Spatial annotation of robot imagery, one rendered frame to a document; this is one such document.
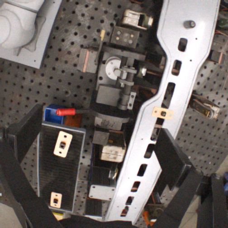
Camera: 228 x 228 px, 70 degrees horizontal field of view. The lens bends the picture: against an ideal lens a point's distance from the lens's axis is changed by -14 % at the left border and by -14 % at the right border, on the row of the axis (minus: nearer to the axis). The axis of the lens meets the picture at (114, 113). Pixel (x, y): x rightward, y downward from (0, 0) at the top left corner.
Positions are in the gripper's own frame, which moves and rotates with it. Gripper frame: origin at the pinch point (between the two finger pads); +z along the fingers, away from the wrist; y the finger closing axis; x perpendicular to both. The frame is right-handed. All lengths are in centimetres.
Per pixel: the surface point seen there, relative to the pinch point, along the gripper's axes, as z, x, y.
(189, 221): 146, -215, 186
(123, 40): 34.1, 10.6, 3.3
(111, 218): 46, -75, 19
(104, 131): 36.8, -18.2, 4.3
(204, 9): 46, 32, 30
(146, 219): 43, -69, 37
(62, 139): 29.8, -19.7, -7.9
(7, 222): 146, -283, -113
